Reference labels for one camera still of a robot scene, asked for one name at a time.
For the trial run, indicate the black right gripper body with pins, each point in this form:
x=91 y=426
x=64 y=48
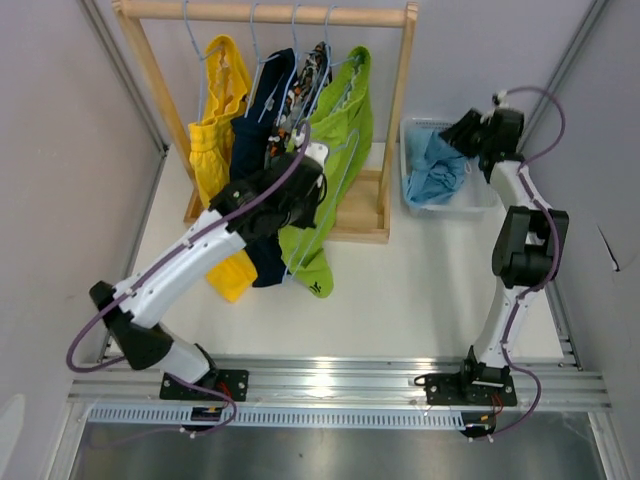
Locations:
x=477 y=135

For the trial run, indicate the light blue shorts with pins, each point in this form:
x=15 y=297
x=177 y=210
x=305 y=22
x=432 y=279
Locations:
x=438 y=170

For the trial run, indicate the lime green shorts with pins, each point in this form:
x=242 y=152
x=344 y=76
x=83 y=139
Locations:
x=360 y=115

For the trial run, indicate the blue hanger of green shorts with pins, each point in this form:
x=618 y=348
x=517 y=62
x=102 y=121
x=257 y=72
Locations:
x=344 y=74

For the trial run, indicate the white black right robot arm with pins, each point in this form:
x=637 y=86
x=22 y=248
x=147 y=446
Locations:
x=524 y=260

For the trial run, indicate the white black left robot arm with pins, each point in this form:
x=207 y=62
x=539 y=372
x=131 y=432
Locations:
x=286 y=193

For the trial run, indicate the camouflage patterned shorts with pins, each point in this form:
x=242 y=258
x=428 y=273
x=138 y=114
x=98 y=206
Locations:
x=278 y=140

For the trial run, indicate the navy blue shorts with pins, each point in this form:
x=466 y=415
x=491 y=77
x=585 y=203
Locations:
x=251 y=132

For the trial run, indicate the blue hanger of camouflage shorts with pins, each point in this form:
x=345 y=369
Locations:
x=295 y=65

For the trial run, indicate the blue hanger of navy shorts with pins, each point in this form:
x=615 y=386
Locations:
x=260 y=65

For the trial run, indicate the yellow shorts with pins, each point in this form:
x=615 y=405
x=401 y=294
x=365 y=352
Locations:
x=211 y=141

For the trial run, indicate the blue hanger of yellow shorts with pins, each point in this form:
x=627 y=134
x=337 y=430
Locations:
x=202 y=58

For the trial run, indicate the white plastic basket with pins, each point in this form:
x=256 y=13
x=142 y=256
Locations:
x=474 y=198

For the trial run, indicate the wooden clothes rack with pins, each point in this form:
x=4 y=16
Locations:
x=364 y=215

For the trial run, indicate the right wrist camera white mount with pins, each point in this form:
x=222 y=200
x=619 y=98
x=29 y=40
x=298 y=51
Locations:
x=500 y=102

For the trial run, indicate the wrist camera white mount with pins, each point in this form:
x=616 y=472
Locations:
x=500 y=102
x=317 y=151

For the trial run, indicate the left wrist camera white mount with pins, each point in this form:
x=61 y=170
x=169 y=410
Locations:
x=317 y=151

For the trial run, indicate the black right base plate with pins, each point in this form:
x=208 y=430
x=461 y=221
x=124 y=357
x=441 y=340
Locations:
x=453 y=389

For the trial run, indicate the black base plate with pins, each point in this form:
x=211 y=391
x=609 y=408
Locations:
x=453 y=389
x=232 y=383

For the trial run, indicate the aluminium mounting rail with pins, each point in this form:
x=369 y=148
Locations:
x=342 y=383

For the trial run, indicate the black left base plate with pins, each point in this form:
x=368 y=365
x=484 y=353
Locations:
x=232 y=383

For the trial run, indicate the slotted grey cable duct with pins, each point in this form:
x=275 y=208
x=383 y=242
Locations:
x=411 y=419

